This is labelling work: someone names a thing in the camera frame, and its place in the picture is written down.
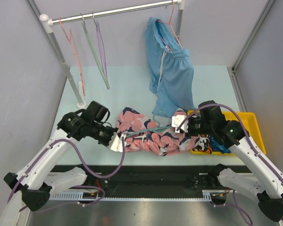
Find teal plastic hanger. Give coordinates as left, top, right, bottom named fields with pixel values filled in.
left=126, top=111, right=172, bottom=137

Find pink patterned shorts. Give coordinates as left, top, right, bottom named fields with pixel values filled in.
left=116, top=107, right=196, bottom=156

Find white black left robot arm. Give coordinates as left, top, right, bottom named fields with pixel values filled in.
left=4, top=101, right=126, bottom=211

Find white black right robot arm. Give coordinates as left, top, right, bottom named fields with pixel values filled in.
left=179, top=100, right=283, bottom=222

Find camouflage patterned shorts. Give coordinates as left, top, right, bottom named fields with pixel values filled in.
left=192, top=135, right=213, bottom=154

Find blue patterned shorts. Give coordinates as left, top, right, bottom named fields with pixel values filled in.
left=210, top=137, right=231, bottom=154

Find light blue shorts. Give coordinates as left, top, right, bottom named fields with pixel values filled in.
left=144, top=17, right=195, bottom=118

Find light green plastic hanger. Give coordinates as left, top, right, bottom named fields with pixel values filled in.
left=81, top=15, right=110, bottom=90

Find purple plastic hanger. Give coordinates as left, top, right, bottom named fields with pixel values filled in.
left=92, top=17, right=108, bottom=79

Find yellow plastic bin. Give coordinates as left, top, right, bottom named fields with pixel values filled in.
left=190, top=112, right=266, bottom=156

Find metal clothes rack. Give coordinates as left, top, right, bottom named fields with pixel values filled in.
left=39, top=0, right=184, bottom=109

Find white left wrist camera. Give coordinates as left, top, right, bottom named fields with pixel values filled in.
left=108, top=132, right=126, bottom=153

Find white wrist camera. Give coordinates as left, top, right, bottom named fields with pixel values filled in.
left=108, top=132, right=126, bottom=153
left=171, top=114, right=188, bottom=133

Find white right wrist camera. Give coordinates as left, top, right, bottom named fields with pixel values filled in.
left=171, top=114, right=188, bottom=133

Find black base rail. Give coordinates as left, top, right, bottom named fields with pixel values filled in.
left=47, top=164, right=254, bottom=201

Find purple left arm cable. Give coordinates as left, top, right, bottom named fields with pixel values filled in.
left=7, top=134, right=127, bottom=210

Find white cable duct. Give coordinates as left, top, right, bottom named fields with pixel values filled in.
left=49, top=190, right=218, bottom=202

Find pink wire hanger left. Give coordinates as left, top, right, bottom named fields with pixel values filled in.
left=59, top=18, right=85, bottom=97

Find pink wire hanger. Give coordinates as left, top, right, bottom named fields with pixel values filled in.
left=158, top=0, right=183, bottom=50
left=59, top=18, right=85, bottom=97

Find pink wire hanger right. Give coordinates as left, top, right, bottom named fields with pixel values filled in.
left=158, top=0, right=183, bottom=50

